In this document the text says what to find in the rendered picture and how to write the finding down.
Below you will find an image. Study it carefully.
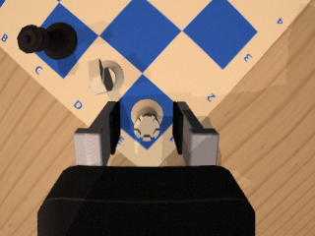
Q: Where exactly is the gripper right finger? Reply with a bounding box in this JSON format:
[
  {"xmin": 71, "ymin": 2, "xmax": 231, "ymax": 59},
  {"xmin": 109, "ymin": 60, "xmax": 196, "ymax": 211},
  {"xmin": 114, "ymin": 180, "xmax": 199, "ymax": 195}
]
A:
[{"xmin": 172, "ymin": 101, "xmax": 220, "ymax": 166}]

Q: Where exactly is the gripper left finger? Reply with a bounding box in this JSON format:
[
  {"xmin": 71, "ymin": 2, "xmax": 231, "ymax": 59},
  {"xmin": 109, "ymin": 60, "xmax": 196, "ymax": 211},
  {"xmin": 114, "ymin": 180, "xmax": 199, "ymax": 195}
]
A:
[{"xmin": 73, "ymin": 101, "xmax": 121, "ymax": 166}]

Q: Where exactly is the blue and cream chessboard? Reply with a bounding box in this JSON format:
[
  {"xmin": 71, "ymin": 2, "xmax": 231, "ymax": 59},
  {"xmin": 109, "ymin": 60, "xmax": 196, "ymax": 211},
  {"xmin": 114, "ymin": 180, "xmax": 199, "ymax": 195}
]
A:
[{"xmin": 0, "ymin": 0, "xmax": 310, "ymax": 166}]

